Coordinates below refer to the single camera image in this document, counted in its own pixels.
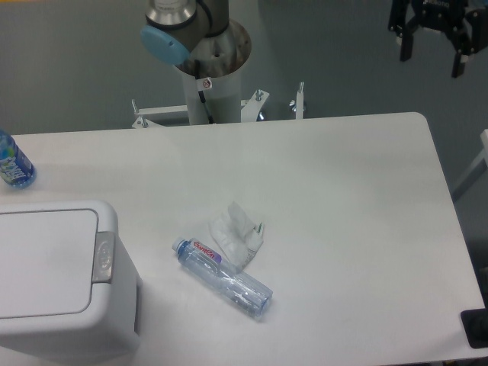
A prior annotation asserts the clear empty plastic bottle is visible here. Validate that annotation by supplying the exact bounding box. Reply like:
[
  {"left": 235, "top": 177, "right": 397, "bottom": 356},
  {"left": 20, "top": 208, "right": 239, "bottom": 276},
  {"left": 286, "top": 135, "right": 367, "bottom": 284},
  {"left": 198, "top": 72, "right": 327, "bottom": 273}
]
[{"left": 172, "top": 238, "right": 273, "bottom": 319}]

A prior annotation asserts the crumpled white plastic wrapper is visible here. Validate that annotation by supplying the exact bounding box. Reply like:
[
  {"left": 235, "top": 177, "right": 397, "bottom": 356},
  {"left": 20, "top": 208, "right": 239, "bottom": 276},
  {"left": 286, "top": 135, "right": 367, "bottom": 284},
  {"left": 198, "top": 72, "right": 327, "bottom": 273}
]
[{"left": 208, "top": 201, "right": 265, "bottom": 271}]

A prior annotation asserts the white push-lid trash can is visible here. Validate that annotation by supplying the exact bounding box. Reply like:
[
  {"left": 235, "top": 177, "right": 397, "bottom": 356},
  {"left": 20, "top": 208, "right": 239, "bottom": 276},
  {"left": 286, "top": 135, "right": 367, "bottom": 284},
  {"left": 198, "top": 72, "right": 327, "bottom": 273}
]
[{"left": 1, "top": 201, "right": 142, "bottom": 364}]

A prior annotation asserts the grey robot arm blue cap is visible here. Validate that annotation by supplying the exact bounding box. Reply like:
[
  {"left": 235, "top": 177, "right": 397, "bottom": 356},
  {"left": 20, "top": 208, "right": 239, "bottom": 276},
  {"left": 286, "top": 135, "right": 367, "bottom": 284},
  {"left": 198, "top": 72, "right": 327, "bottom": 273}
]
[{"left": 140, "top": 1, "right": 487, "bottom": 79}]

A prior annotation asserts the black device at table edge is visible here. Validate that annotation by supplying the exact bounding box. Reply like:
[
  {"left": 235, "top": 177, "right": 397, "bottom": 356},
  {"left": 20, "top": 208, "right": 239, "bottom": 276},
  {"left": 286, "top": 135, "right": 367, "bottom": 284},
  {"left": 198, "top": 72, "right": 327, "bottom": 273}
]
[{"left": 461, "top": 309, "right": 487, "bottom": 349}]

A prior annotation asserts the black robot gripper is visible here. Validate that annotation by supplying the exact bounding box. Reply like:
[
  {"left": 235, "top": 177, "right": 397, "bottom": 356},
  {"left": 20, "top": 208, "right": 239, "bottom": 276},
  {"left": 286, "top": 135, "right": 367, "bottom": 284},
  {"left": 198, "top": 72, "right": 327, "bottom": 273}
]
[{"left": 387, "top": 1, "right": 487, "bottom": 79}]

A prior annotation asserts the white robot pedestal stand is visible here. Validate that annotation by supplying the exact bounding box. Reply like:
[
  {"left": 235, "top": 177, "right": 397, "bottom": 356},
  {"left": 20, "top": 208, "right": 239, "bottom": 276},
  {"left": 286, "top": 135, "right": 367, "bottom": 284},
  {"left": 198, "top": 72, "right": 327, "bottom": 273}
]
[{"left": 130, "top": 21, "right": 308, "bottom": 130}]

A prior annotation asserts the blue label water bottle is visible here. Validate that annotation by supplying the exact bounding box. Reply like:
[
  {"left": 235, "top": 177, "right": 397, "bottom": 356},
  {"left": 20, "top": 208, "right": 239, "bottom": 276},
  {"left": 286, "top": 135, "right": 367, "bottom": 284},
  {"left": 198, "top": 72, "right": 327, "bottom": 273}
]
[{"left": 1, "top": 130, "right": 37, "bottom": 189}]

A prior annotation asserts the black cable on pedestal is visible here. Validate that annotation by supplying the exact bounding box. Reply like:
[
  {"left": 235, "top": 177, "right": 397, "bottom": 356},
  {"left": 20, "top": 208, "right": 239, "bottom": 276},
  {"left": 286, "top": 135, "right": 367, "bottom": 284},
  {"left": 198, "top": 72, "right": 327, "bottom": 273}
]
[{"left": 194, "top": 59, "right": 213, "bottom": 125}]

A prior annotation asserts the white frame at right edge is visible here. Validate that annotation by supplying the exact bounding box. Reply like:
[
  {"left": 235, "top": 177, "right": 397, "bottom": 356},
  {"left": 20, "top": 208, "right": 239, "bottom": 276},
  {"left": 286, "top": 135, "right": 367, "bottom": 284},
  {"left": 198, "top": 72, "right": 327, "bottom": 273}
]
[{"left": 451, "top": 129, "right": 487, "bottom": 202}]

